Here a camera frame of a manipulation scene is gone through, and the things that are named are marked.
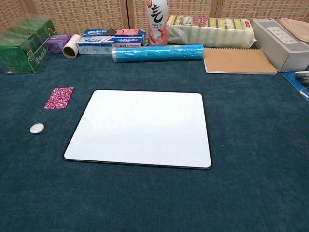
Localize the pink patterned card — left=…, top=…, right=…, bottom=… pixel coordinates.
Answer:
left=43, top=87, right=75, bottom=110

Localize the small white bottle cap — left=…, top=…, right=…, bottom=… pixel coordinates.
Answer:
left=29, top=123, right=45, bottom=134

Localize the white board with black edge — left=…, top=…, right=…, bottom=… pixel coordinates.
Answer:
left=63, top=89, right=212, bottom=170

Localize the blue cling film roll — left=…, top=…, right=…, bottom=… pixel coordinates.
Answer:
left=112, top=43, right=205, bottom=64

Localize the white blue toothpaste box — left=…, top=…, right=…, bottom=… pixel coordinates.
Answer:
left=76, top=35, right=146, bottom=56

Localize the white pink drink bottle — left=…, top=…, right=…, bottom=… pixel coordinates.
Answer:
left=147, top=0, right=168, bottom=47

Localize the teal table cloth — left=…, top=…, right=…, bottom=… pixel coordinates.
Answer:
left=0, top=42, right=309, bottom=232

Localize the blue pink cookie box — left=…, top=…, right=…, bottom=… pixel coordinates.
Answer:
left=82, top=28, right=147, bottom=38

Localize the brown spiral notebook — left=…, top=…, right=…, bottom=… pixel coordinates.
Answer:
left=203, top=46, right=279, bottom=75

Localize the pack of yellow sponges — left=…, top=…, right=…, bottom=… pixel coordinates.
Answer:
left=166, top=15, right=257, bottom=48

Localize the woven bamboo folding screen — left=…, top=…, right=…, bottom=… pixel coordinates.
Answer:
left=0, top=0, right=309, bottom=37

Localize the small purple box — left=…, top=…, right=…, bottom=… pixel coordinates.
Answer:
left=46, top=34, right=72, bottom=55

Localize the grey power strip box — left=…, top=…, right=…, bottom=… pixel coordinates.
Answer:
left=251, top=18, right=309, bottom=73

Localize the clear box of green tea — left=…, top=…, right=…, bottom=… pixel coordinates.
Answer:
left=0, top=19, right=57, bottom=74

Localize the blue binder clip pack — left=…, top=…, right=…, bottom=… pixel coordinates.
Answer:
left=281, top=71, right=309, bottom=101

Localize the beige lidded food container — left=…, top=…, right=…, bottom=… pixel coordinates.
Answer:
left=279, top=17, right=309, bottom=42

